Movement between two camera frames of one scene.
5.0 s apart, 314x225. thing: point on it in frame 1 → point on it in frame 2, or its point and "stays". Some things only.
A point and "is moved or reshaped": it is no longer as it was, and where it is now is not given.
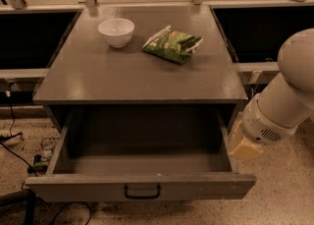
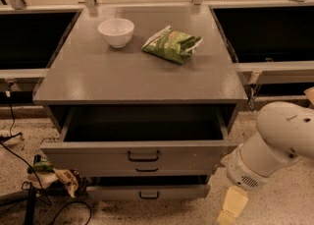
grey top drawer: x=140 y=152 is moved or reshaped
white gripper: x=259 y=122 → x=241 y=172
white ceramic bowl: x=117 y=30 stays
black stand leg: x=30 y=198 stays
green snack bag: x=172 y=44 stays
